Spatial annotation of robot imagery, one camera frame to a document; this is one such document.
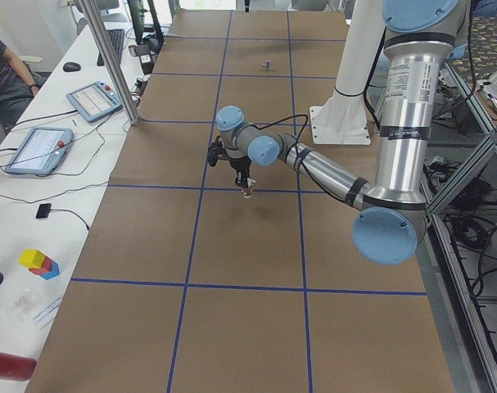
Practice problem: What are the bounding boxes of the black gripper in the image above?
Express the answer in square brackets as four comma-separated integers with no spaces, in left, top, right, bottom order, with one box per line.
[228,157,255,188]

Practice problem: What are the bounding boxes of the white brass PPR valve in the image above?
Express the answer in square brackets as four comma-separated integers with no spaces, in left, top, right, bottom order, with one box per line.
[241,187,253,199]

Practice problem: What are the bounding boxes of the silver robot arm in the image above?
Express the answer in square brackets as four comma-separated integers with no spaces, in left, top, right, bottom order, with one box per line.
[207,1,471,265]

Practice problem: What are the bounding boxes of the far teach pendant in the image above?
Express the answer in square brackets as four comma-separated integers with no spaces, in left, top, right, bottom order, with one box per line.
[66,81,122,123]

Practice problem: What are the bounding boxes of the teach pendant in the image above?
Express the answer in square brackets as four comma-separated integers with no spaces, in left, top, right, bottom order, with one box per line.
[4,126,74,175]
[66,81,122,123]

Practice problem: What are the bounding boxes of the black keyboard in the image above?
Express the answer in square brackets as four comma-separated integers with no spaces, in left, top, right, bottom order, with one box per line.
[106,29,125,64]

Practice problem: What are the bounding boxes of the small black box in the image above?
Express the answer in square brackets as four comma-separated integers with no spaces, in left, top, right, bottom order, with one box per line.
[35,203,52,219]

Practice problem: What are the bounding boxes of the near teach pendant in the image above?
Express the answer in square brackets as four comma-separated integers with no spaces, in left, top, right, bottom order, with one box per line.
[4,126,74,175]

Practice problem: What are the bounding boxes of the black computer mouse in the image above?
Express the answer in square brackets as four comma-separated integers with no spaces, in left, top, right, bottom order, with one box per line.
[62,61,81,73]

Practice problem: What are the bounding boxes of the blue block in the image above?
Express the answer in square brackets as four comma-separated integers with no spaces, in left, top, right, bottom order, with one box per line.
[39,261,60,280]

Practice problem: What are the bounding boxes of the red block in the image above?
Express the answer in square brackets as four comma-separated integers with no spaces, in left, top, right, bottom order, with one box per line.
[29,257,53,276]

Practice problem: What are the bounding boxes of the yellow block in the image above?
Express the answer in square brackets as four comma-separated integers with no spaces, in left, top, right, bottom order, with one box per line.
[19,249,46,269]

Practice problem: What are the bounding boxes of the seated person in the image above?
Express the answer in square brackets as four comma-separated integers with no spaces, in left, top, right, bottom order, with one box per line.
[0,39,44,144]

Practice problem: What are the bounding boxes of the clear plastic bag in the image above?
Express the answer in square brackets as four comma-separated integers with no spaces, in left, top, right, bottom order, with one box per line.
[6,288,42,328]

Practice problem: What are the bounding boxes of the red cylinder bottle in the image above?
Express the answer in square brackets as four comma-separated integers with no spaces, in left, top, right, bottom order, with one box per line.
[0,352,37,382]

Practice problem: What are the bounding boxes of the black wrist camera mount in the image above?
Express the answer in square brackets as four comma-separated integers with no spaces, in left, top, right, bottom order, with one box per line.
[206,135,228,167]

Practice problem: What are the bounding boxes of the black camera cable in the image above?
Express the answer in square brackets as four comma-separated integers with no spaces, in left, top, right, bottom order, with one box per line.
[255,114,314,177]

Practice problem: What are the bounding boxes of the white pedestal column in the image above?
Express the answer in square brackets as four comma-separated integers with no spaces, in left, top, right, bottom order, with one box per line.
[310,0,386,146]

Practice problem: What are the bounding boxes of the circuit board with wires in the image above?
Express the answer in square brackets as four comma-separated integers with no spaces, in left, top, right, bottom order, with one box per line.
[130,79,148,104]

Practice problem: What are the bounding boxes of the aluminium frame post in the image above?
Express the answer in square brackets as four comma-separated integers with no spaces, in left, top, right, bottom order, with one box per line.
[79,0,138,125]

